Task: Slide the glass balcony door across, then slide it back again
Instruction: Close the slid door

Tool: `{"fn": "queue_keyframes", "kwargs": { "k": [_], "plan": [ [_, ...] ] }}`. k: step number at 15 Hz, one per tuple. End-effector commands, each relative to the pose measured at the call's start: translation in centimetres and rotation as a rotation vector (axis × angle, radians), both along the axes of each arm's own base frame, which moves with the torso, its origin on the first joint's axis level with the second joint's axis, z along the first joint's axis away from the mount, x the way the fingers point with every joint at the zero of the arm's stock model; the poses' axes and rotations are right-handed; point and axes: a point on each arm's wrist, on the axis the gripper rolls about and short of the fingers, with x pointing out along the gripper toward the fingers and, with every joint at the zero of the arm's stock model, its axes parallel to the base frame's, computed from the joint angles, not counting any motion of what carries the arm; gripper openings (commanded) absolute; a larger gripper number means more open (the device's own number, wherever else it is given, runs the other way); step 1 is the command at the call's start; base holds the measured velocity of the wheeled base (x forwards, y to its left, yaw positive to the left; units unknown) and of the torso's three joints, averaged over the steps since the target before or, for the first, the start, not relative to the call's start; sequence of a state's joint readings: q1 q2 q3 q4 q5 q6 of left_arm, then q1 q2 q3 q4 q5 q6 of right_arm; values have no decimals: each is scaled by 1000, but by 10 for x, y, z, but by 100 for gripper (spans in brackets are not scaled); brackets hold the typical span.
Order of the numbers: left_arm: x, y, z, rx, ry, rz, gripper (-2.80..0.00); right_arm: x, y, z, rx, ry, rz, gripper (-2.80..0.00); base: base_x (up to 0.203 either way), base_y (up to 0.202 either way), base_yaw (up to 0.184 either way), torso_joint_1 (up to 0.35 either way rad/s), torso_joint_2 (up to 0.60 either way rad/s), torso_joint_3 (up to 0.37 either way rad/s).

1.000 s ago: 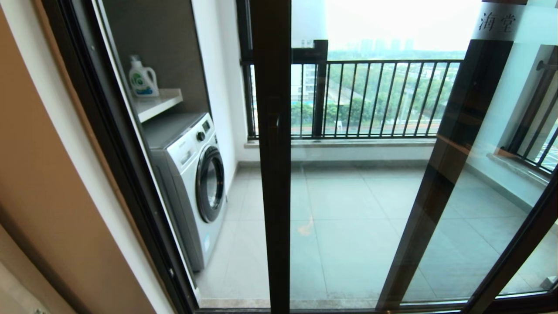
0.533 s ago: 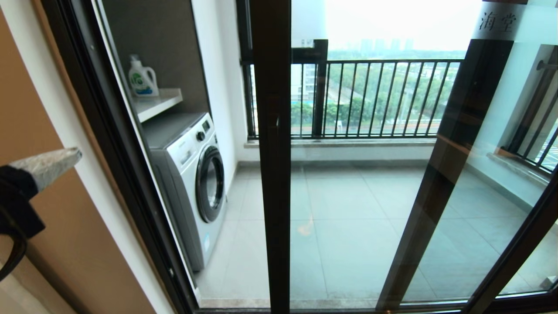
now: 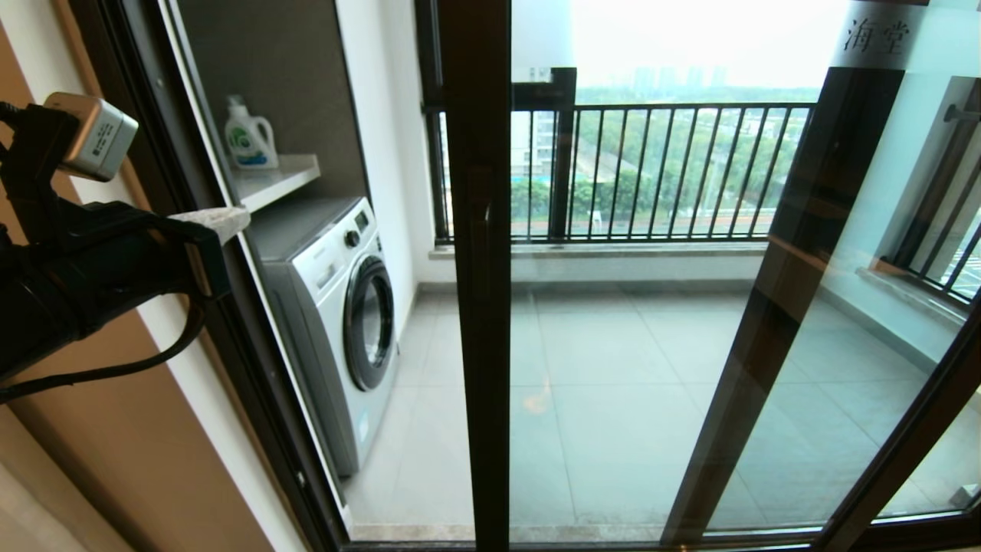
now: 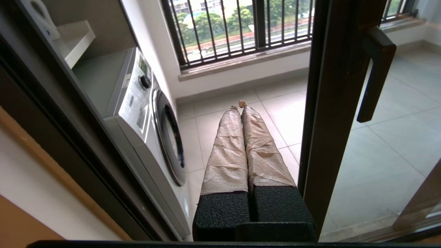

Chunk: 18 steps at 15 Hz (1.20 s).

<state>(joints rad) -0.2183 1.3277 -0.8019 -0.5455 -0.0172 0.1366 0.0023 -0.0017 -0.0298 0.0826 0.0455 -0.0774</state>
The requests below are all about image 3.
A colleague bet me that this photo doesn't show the white detergent bottle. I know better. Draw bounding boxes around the white detergent bottle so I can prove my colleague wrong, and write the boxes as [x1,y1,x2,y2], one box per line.
[225,94,280,169]

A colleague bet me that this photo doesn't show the black balcony railing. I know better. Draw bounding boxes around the black balcony railing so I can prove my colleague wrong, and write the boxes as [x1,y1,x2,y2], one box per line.
[425,102,815,245]

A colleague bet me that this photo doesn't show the white curtain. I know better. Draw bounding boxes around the white curtain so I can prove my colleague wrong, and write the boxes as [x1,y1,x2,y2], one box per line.
[0,399,133,552]

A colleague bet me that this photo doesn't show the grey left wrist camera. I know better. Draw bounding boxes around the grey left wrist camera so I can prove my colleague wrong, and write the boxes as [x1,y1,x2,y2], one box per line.
[44,92,140,183]

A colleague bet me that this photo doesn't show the dark balcony window frame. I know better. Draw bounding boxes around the dark balcony window frame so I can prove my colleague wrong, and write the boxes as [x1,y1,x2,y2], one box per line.
[414,0,580,243]

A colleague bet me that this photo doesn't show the dark brown cabinet niche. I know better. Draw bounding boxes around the dark brown cabinet niche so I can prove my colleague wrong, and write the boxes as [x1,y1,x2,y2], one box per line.
[165,0,370,231]

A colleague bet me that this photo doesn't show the brown sliding door frame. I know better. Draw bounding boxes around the brown sliding door frame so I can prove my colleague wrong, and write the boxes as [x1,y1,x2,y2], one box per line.
[661,0,920,547]

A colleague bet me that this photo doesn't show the white shelf board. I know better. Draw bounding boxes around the white shelf board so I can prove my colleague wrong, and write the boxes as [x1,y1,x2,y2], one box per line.
[234,153,321,215]

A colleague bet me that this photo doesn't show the brown door handle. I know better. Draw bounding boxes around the brown door handle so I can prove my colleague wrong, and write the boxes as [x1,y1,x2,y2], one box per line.
[469,201,496,307]

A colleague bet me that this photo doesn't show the grey stone window sill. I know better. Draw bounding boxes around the grey stone window sill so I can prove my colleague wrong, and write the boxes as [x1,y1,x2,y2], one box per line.
[429,241,767,260]

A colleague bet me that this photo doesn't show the dark brown glass sliding door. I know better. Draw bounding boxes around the dark brown glass sliding door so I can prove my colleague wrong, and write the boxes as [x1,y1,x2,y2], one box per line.
[438,0,981,552]

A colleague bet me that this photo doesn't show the white front-load washing machine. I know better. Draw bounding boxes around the white front-load washing machine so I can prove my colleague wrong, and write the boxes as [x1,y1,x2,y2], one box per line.
[247,195,401,478]

